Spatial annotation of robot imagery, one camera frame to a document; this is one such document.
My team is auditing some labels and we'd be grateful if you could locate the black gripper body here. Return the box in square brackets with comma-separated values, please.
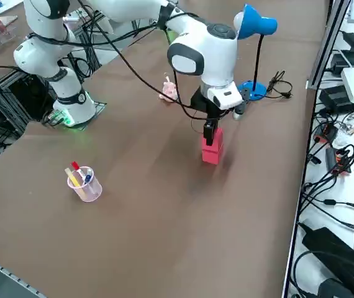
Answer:
[190, 87, 228, 121]

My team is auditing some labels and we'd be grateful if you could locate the red base block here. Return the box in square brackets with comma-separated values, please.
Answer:
[201, 148, 224, 165]

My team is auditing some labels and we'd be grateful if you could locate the pink plush toy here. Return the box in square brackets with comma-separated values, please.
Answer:
[159, 73, 178, 102]

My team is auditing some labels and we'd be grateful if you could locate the blue desk lamp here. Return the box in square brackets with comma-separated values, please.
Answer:
[233, 3, 279, 102]

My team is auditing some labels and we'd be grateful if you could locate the blue capped pen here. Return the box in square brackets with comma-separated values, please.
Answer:
[78, 169, 93, 184]

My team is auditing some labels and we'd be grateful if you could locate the clear pink cup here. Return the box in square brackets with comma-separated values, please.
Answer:
[67, 166, 103, 203]

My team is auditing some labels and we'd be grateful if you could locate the orange black connector bundle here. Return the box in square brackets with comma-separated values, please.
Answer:
[325, 145, 354, 176]

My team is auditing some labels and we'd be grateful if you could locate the yellow pen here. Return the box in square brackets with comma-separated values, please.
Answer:
[65, 167, 87, 199]

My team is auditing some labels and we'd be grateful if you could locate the large black case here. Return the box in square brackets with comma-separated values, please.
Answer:
[301, 226, 354, 298]

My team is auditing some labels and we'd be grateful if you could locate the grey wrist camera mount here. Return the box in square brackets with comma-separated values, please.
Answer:
[232, 98, 250, 120]

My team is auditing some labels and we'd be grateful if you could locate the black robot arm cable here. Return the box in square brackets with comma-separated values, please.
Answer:
[77, 0, 209, 120]

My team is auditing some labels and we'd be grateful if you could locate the black lamp power cable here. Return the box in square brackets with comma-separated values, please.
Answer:
[265, 70, 293, 99]

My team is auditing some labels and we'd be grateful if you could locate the aluminium frame post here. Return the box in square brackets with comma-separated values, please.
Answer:
[306, 0, 352, 91]

